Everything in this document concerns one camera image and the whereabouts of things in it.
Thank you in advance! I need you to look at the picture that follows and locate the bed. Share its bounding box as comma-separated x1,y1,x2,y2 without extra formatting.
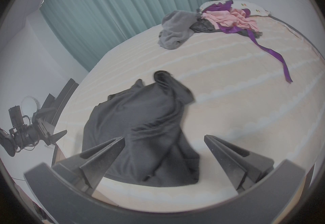
52,0,325,211

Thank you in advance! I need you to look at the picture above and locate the white printed pillow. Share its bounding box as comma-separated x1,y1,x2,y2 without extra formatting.
199,0,272,16

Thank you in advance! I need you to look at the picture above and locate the black T-shirt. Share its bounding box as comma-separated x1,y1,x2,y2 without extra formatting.
82,71,200,188

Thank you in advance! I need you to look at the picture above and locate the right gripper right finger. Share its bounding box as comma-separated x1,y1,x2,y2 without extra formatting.
204,135,275,190

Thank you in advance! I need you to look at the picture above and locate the grey garment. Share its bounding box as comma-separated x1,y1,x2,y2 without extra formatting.
158,10,201,49

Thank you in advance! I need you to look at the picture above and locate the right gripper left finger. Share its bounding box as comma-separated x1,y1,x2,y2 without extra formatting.
52,137,125,193

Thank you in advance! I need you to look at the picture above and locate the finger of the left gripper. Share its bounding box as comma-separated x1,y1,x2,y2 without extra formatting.
51,130,68,143
32,107,57,120

